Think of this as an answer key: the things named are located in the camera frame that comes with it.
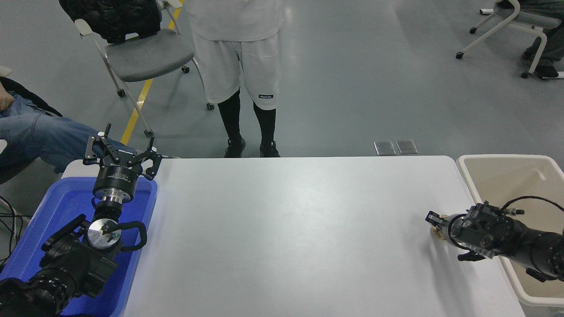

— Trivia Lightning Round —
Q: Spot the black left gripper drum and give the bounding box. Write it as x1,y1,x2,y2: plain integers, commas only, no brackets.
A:
93,161,142,199

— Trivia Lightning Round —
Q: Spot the large pale plastic bin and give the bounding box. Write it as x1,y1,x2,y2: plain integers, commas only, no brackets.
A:
456,154,564,309

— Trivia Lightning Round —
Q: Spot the black floor cable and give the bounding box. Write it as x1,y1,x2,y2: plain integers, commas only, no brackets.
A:
0,196,33,267

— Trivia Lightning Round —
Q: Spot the black padded jacket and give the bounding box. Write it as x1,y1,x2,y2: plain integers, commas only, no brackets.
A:
59,0,162,44

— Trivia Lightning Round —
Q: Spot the blue plastic tray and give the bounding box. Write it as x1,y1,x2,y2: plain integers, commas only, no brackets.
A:
0,177,158,317

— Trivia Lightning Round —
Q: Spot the grey seat chair white frame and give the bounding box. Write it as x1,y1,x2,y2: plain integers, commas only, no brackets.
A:
74,0,215,137

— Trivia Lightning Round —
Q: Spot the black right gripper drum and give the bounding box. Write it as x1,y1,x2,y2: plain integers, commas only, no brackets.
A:
442,216,459,252

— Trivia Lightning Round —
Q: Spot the white frame wheeled chair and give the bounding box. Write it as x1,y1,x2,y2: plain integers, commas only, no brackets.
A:
456,0,564,80

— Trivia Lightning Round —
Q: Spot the person's hand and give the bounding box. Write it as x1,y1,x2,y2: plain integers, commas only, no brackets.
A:
0,84,15,111

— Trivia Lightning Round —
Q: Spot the white side table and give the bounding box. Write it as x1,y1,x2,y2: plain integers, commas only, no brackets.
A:
62,159,98,179

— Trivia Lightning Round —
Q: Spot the tan paper ball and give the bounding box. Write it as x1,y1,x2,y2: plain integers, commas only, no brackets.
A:
432,215,448,241

